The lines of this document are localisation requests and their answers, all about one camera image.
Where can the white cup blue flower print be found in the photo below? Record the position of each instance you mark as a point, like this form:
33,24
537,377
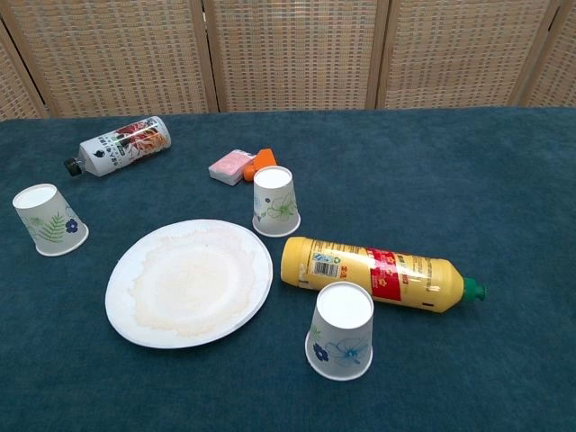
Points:
342,333

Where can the white cup fern blue flower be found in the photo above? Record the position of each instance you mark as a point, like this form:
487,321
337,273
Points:
49,220

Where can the white cup green flower print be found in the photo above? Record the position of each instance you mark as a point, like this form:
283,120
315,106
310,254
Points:
274,202

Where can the small orange plastic box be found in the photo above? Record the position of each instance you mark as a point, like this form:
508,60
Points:
263,158

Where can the pink tissue pack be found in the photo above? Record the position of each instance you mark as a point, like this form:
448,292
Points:
229,167

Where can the white paper plate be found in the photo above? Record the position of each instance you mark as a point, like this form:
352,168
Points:
189,283

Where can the yellow bottle green cap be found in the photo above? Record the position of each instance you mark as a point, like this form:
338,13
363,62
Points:
405,274

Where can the woven bamboo screen panel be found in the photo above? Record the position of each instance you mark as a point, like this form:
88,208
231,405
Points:
292,54
558,76
459,54
112,54
13,90

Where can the blue carpet table cover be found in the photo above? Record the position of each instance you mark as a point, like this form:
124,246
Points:
450,202

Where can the white floral label bottle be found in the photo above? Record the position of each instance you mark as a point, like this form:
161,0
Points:
121,146

